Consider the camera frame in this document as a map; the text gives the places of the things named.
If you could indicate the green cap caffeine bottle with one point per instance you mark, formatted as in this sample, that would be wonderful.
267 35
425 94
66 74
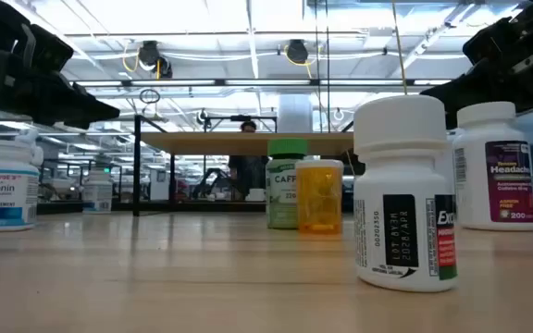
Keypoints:
280 194

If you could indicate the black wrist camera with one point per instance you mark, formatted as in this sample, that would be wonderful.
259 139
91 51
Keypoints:
493 41
51 46

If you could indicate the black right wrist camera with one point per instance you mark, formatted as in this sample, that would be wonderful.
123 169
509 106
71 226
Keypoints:
493 41

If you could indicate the white Excedrin bottle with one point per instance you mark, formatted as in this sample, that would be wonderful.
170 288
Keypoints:
400 185

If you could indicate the small white bottle blue label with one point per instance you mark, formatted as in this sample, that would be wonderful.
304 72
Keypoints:
97 194

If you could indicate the white rounded plastic object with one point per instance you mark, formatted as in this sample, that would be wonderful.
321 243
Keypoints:
35 148

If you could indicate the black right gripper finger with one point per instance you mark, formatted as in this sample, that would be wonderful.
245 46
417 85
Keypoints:
456 90

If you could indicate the orange pill bottle white cap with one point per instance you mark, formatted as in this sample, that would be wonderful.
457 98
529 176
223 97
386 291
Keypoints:
319 199

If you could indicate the person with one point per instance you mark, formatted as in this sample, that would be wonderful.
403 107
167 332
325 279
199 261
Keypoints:
248 171

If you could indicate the white headache bottle purple label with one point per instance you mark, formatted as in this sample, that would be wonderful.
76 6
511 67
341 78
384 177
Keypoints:
479 185

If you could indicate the wooden shelf black frame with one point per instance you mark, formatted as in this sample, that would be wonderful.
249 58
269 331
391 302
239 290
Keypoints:
225 143

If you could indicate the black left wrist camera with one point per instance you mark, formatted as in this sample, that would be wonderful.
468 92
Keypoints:
51 46

